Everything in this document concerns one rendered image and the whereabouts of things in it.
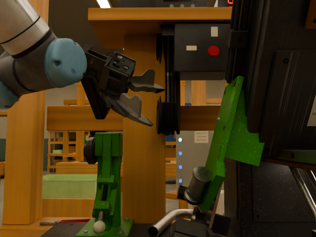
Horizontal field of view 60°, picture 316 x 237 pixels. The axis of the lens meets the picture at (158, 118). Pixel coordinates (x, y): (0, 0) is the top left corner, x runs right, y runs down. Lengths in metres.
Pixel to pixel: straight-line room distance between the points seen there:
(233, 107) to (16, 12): 0.39
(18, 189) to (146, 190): 0.42
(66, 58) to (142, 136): 0.50
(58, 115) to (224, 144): 0.68
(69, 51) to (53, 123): 0.61
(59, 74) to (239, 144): 0.35
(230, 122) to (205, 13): 0.42
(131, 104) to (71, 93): 10.88
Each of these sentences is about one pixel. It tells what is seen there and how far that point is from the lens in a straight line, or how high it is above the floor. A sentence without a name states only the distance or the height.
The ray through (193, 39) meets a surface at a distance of 0.85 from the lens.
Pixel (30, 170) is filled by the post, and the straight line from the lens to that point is 1.00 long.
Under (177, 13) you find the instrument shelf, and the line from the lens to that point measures 0.86.
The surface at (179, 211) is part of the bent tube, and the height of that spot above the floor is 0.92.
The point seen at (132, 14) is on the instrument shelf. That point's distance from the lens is 0.86.
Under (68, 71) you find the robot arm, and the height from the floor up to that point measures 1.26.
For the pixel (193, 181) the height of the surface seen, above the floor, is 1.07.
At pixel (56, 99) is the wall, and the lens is 11.63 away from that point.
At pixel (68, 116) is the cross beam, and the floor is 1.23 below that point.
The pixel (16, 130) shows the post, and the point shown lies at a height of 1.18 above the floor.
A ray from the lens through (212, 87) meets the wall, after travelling 10.83.
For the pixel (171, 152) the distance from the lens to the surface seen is 7.51.
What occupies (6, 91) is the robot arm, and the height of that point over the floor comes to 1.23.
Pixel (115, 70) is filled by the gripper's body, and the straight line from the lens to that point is 0.57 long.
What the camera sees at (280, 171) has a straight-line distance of 0.75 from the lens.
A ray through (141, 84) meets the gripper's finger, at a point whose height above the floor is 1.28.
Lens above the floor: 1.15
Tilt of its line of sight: 5 degrees up
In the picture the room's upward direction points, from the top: straight up
